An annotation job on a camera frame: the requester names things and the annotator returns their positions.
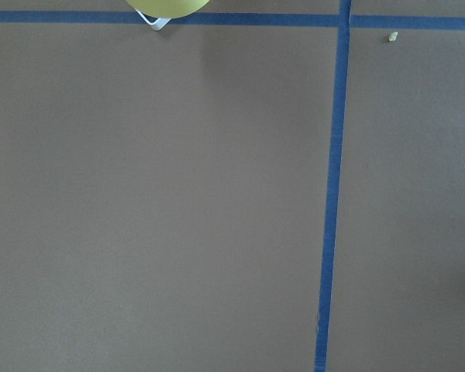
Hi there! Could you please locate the small yellowish crumb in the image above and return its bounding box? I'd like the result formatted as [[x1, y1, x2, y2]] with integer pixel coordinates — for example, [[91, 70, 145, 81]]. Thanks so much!
[[387, 32, 398, 42]]

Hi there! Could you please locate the yellow cup on rack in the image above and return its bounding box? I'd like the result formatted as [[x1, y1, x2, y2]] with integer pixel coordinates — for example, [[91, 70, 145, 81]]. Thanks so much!
[[126, 0, 209, 19]]

